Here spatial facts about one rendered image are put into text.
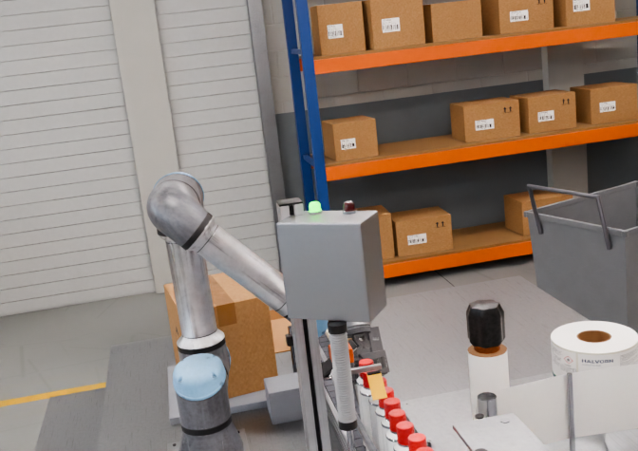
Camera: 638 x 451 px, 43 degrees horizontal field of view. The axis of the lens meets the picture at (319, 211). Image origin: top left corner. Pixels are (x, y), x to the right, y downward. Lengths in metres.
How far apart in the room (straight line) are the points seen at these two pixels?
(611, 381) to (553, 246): 2.36
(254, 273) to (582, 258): 2.48
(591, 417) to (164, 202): 1.01
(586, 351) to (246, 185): 4.42
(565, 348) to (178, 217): 0.94
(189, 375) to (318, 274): 0.49
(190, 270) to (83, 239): 4.31
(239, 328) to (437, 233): 3.64
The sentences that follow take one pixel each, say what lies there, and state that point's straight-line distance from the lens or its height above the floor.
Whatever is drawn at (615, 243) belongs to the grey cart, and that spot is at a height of 0.73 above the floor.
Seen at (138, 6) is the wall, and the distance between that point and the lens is 5.97.
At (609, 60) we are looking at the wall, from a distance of 7.03.
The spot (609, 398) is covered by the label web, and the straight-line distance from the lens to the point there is 1.86.
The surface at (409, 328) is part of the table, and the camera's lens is 2.70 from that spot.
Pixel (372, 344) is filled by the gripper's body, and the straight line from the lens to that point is 1.95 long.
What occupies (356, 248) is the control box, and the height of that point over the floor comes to 1.43.
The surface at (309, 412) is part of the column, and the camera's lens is 1.69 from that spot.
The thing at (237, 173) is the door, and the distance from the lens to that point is 6.13.
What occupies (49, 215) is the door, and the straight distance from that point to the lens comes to 6.20.
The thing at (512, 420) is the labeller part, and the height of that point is 1.14.
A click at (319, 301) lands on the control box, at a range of 1.53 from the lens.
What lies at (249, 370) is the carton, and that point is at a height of 0.92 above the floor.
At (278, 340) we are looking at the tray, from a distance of 2.71.
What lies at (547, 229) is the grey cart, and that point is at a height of 0.73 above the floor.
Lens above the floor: 1.83
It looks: 13 degrees down
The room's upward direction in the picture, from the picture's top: 6 degrees counter-clockwise
